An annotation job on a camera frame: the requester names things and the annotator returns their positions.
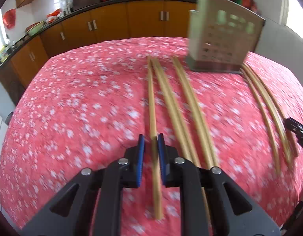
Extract perforated metal utensil holder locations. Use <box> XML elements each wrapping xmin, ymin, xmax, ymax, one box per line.
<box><xmin>186</xmin><ymin>0</ymin><xmax>266</xmax><ymax>74</ymax></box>

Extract brown lower kitchen cabinets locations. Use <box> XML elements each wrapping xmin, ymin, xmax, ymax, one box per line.
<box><xmin>0</xmin><ymin>0</ymin><xmax>197</xmax><ymax>104</ymax></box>

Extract red white toy on counter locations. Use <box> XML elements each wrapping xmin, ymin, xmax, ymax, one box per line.
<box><xmin>45</xmin><ymin>9</ymin><xmax>64</xmax><ymax>23</ymax></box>

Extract red plastic bag on wall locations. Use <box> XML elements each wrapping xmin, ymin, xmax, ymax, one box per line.
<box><xmin>2</xmin><ymin>9</ymin><xmax>16</xmax><ymax>30</ymax></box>

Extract green basin on counter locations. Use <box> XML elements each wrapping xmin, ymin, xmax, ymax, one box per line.
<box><xmin>25</xmin><ymin>21</ymin><xmax>45</xmax><ymax>37</ymax></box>

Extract red floral tablecloth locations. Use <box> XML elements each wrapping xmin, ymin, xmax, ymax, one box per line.
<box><xmin>0</xmin><ymin>37</ymin><xmax>303</xmax><ymax>227</ymax></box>

